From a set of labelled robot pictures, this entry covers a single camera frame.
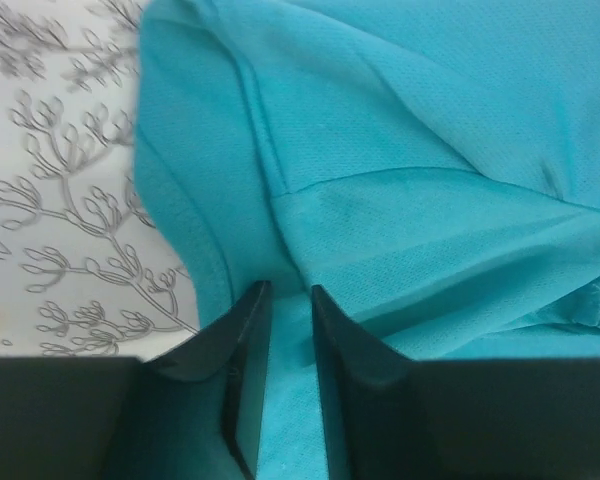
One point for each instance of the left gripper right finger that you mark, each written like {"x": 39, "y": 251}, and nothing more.
{"x": 387, "y": 416}

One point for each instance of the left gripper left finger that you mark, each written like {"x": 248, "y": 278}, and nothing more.
{"x": 192, "y": 413}

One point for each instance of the teal t shirt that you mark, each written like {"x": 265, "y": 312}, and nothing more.
{"x": 434, "y": 165}

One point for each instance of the floral table mat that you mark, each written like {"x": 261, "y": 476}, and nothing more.
{"x": 83, "y": 270}

